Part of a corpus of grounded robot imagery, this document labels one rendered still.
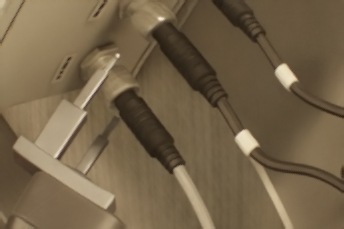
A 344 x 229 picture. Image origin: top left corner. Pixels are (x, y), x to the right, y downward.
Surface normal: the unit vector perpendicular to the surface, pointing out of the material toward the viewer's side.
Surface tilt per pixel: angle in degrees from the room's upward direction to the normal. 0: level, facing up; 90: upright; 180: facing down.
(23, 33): 133
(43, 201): 50
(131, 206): 90
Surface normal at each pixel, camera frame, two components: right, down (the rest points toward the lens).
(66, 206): 0.01, -0.51
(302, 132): -0.71, 0.15
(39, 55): 0.55, 0.72
